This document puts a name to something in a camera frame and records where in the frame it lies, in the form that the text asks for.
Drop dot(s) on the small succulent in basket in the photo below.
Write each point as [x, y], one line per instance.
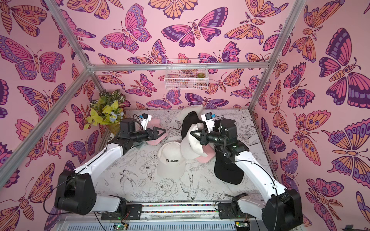
[201, 75]

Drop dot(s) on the plain black cap back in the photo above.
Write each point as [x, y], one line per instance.
[189, 120]

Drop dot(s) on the aluminium horizontal back bar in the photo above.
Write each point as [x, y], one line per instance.
[124, 67]

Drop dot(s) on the aluminium corner post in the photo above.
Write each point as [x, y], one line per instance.
[67, 31]
[290, 22]

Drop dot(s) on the pink cap centre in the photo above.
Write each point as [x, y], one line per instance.
[209, 154]

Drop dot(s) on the aluminium corner post left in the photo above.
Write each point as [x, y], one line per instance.
[67, 31]

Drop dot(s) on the aluminium left side bar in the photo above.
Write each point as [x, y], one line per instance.
[23, 149]

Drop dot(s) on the potted green plant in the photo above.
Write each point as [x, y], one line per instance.
[107, 111]

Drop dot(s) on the plain black cap front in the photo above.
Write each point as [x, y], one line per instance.
[226, 170]

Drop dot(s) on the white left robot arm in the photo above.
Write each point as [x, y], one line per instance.
[75, 192]

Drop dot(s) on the white wire basket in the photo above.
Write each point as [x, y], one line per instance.
[185, 79]

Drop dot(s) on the white Colorado cap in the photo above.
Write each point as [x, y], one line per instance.
[171, 163]
[190, 146]

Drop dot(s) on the plain black cap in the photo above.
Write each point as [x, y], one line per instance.
[189, 120]
[226, 170]

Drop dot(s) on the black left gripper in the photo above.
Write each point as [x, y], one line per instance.
[154, 134]

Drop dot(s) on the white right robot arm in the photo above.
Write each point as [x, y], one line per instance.
[280, 209]

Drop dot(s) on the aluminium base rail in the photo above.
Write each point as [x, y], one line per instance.
[179, 216]

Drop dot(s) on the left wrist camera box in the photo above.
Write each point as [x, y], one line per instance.
[144, 120]

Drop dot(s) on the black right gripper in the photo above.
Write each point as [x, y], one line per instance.
[204, 137]

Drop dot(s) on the aluminium corner post right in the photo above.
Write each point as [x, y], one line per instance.
[290, 22]

